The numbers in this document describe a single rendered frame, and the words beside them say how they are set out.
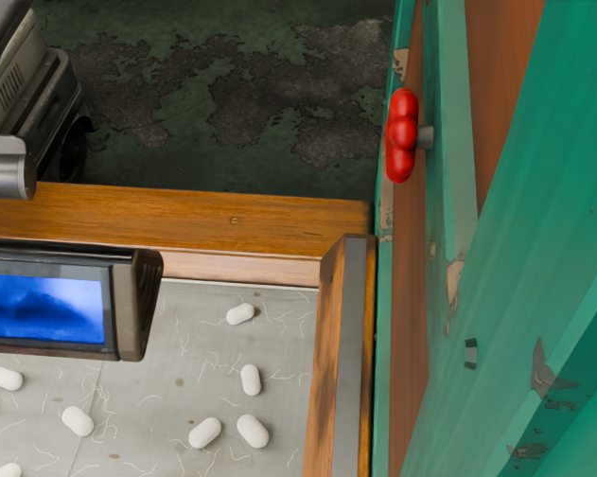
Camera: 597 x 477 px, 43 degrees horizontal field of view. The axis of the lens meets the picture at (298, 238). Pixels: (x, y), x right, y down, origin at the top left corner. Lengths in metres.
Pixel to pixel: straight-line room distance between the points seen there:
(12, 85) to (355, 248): 1.08
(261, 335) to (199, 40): 1.58
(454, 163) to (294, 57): 1.97
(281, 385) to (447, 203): 0.56
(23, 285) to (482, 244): 0.36
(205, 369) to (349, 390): 0.21
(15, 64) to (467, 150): 1.45
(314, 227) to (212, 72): 1.37
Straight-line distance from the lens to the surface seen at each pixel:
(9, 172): 0.86
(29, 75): 1.75
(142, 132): 2.10
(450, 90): 0.33
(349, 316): 0.73
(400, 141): 0.33
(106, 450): 0.83
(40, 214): 0.97
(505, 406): 0.17
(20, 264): 0.50
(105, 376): 0.86
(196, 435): 0.79
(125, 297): 0.48
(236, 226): 0.91
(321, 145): 2.01
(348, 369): 0.70
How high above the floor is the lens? 1.49
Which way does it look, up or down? 55 degrees down
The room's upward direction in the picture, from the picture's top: 1 degrees counter-clockwise
